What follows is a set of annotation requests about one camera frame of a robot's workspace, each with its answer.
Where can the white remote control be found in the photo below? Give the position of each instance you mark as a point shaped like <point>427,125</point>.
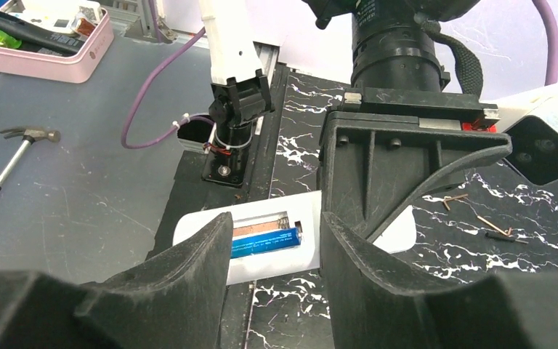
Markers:
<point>300,211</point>

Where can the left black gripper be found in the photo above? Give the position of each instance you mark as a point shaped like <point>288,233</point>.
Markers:
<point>382,149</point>

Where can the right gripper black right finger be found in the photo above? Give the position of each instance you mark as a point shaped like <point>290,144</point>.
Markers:
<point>378,301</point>

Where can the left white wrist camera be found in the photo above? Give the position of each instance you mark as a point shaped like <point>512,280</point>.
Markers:
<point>531,120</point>

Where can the copper wire scraps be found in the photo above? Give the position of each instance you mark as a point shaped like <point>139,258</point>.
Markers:
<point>498,235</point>

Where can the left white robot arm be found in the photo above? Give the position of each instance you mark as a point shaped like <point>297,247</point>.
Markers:
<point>395,45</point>

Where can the pink tray with items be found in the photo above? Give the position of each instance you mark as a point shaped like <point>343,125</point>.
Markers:
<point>53,56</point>

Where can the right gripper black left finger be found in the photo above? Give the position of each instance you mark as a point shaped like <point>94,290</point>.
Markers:
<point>173,300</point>

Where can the black handled hammer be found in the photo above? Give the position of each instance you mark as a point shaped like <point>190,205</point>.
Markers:
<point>29,136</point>

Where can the blue battery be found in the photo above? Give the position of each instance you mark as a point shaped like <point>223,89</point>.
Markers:
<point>265,242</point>

